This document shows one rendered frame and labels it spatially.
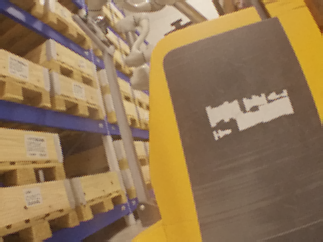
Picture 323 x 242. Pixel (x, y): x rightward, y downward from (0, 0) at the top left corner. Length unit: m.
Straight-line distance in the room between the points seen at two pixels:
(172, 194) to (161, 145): 0.13
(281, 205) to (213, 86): 0.36
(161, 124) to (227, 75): 0.22
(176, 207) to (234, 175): 0.17
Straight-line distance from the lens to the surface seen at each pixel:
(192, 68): 0.66
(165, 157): 0.65
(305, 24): 0.81
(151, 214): 1.06
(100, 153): 2.92
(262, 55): 0.68
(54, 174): 1.76
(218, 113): 0.63
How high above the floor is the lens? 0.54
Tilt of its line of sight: 10 degrees up
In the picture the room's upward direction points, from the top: 16 degrees counter-clockwise
